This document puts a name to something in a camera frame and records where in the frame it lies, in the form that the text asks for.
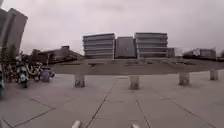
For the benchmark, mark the wide stone steps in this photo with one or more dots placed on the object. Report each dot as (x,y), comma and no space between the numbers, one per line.
(133,68)

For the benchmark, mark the grey building with layered floors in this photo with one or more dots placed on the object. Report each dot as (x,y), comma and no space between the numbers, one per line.
(98,45)

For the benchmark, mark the square stone bollard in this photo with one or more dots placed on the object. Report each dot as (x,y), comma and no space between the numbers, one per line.
(45,76)
(134,82)
(79,81)
(213,74)
(184,79)

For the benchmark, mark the grey stone slab pavement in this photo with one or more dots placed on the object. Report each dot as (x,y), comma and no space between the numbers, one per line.
(110,106)

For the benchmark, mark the low dark building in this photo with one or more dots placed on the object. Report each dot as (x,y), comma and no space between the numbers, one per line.
(61,54)

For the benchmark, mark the robot's own part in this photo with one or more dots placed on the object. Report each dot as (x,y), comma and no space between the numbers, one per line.
(135,126)
(76,124)

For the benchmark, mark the row of parked scooters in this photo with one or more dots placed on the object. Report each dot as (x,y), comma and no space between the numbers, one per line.
(22,75)

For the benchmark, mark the distant low building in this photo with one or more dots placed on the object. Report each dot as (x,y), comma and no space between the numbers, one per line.
(203,53)

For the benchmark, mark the large grey office building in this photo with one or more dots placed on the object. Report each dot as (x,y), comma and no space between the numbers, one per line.
(15,30)

